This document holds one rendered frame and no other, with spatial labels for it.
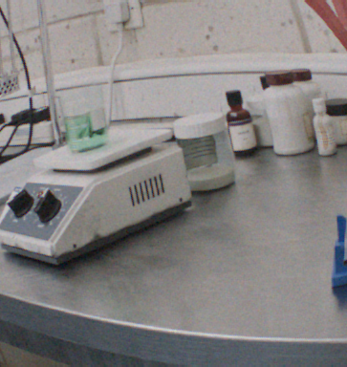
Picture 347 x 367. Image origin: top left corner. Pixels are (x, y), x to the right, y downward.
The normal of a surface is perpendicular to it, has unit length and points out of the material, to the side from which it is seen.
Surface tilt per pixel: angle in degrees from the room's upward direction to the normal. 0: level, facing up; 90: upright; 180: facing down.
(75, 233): 90
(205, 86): 90
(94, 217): 90
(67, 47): 90
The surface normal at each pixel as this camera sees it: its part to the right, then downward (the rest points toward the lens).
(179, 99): -0.63, 0.30
